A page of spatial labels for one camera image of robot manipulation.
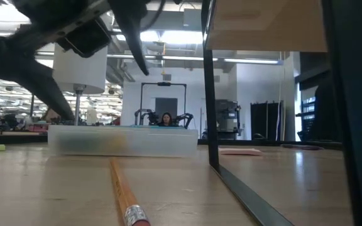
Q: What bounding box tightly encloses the background robot station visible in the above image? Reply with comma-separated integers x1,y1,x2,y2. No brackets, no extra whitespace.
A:
133,82,195,129

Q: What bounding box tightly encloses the wooden shelf board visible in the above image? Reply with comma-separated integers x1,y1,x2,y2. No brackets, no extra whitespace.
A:
205,0,328,53

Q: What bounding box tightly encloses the black partition screen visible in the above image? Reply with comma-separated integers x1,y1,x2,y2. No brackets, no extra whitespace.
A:
250,100,285,141

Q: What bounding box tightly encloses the ceiling panel light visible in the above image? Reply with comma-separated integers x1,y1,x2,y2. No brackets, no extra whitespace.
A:
140,30,204,45

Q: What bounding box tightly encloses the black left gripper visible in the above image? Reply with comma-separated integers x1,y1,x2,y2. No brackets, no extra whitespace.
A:
0,0,150,122

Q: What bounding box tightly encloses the person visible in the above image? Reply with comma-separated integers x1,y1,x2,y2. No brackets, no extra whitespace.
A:
157,112,178,127
42,107,62,124

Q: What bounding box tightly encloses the pink sticky note pad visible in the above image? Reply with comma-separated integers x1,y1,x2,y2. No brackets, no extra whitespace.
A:
218,147,263,157

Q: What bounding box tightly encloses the black aluminium table frame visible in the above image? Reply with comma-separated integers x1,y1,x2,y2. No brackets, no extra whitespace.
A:
196,139,343,151

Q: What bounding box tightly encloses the ceiling tube light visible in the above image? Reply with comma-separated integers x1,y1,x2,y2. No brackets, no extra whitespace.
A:
223,57,280,65
106,53,219,62

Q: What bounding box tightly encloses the orange wooden pencil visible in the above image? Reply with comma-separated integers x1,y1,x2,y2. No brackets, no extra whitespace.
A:
109,158,152,226

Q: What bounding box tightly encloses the clear plastic pencil box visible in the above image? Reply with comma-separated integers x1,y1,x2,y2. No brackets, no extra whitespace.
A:
47,124,199,158

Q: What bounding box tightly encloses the black equipment cabinet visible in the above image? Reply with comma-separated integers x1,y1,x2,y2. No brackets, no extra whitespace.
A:
214,99,242,141

